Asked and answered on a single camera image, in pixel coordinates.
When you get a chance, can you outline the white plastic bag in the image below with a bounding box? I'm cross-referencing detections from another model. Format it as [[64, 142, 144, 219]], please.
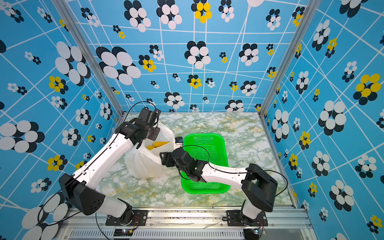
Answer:
[[123, 123, 175, 179]]

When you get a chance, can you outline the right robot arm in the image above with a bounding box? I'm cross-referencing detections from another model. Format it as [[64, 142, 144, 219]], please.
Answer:
[[160, 147, 278, 226]]

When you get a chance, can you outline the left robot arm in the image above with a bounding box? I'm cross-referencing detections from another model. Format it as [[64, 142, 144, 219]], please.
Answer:
[[59, 109, 161, 226]]

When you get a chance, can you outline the yellow toy mango left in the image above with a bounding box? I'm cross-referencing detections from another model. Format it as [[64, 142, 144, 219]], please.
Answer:
[[147, 142, 170, 151]]

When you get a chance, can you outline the green plastic basket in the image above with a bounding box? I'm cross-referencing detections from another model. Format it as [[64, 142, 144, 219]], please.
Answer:
[[181, 133, 230, 195]]

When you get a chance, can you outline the left circuit board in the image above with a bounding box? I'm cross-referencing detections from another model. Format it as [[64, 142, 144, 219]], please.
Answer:
[[114, 229, 134, 238]]

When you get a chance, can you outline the circuit board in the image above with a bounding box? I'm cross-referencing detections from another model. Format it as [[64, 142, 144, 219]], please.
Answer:
[[114, 229, 134, 238], [243, 229, 266, 240]]

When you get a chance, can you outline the right circuit board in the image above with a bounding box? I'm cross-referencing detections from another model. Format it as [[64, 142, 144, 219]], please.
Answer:
[[243, 229, 266, 240]]

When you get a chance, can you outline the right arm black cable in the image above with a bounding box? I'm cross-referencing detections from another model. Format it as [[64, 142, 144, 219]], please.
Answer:
[[176, 144, 289, 199]]

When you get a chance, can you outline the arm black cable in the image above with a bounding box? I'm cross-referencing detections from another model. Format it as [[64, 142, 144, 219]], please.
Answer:
[[37, 100, 158, 228], [176, 144, 289, 199]]

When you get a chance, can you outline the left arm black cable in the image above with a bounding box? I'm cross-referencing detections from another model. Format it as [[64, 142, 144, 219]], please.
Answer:
[[37, 100, 158, 228]]

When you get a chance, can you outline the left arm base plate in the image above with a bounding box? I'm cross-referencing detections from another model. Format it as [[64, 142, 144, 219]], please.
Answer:
[[105, 210, 149, 227]]

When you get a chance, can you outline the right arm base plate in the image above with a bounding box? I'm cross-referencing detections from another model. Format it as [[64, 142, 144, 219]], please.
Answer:
[[223, 210, 268, 228]]

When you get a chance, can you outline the aluminium front rail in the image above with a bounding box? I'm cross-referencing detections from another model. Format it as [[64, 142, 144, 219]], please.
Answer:
[[57, 206, 318, 240]]

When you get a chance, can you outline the left aluminium corner post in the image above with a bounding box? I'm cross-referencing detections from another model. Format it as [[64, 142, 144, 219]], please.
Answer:
[[52, 1, 124, 117]]

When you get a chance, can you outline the aluminium corner post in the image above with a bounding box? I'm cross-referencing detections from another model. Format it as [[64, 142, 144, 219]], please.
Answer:
[[52, 1, 124, 117], [260, 0, 321, 118]]

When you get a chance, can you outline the right aluminium corner post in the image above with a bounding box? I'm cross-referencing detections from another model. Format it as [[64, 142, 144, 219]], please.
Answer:
[[260, 0, 321, 118]]

